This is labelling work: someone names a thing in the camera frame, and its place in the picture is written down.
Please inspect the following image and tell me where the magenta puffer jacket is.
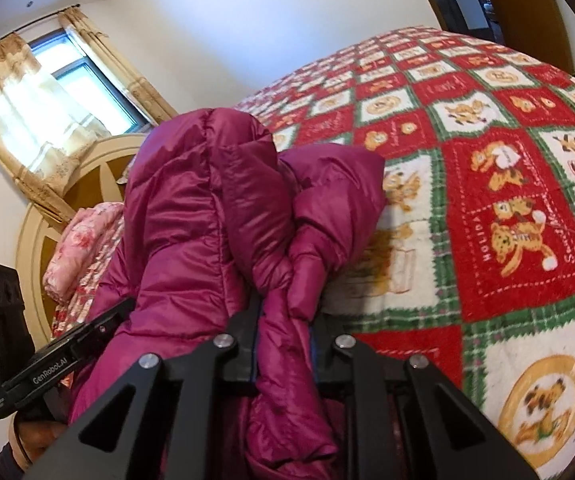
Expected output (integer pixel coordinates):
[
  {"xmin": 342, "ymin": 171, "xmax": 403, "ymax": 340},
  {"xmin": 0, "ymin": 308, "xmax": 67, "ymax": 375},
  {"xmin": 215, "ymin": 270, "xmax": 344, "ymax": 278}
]
[{"xmin": 70, "ymin": 108, "xmax": 385, "ymax": 479}]

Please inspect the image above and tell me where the person left hand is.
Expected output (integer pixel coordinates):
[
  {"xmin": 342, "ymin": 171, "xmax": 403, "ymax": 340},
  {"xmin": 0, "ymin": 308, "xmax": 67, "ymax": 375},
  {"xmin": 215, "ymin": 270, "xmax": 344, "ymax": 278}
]
[{"xmin": 9, "ymin": 415, "xmax": 67, "ymax": 471}]

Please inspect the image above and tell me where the cream wooden headboard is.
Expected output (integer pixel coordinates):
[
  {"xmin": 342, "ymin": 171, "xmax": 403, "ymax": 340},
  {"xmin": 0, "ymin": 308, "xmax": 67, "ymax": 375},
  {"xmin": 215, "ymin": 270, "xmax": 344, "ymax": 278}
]
[{"xmin": 15, "ymin": 133, "xmax": 146, "ymax": 347}]

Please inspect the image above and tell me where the red patchwork bedspread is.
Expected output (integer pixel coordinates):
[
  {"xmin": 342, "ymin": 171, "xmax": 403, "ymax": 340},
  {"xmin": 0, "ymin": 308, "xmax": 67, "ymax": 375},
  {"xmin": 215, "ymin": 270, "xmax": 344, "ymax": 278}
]
[{"xmin": 49, "ymin": 24, "xmax": 575, "ymax": 480}]

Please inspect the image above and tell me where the checked grey pillow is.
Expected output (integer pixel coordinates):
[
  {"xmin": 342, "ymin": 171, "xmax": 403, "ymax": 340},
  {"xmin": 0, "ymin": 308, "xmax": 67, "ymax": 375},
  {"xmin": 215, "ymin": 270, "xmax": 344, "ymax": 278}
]
[{"xmin": 116, "ymin": 157, "xmax": 136, "ymax": 185}]

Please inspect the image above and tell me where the left beige curtain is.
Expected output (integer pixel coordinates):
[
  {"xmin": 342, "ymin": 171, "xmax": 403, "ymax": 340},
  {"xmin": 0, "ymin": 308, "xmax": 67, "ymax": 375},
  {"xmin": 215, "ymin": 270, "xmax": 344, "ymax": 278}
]
[{"xmin": 0, "ymin": 34, "xmax": 111, "ymax": 218}]

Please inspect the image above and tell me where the beige curtain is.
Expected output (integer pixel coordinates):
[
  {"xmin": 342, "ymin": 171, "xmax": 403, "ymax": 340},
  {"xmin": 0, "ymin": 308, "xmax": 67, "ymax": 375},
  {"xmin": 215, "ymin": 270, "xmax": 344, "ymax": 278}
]
[
  {"xmin": 0, "ymin": 34, "xmax": 111, "ymax": 218},
  {"xmin": 58, "ymin": 6, "xmax": 178, "ymax": 125}
]

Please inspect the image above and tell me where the window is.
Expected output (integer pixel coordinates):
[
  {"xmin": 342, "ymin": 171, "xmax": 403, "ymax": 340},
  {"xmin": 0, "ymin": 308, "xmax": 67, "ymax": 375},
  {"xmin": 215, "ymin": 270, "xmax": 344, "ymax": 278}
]
[{"xmin": 30, "ymin": 30, "xmax": 150, "ymax": 136}]

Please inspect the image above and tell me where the right beige curtain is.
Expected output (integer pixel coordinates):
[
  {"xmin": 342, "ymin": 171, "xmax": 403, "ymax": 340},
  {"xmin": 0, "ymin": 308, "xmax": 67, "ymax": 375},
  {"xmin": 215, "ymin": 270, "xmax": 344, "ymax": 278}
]
[{"xmin": 58, "ymin": 6, "xmax": 178, "ymax": 125}]

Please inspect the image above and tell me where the brown wooden door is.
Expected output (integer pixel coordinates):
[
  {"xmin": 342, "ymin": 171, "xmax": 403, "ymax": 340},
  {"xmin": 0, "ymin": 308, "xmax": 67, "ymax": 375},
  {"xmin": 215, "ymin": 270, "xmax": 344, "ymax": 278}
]
[{"xmin": 491, "ymin": 0, "xmax": 575, "ymax": 75}]

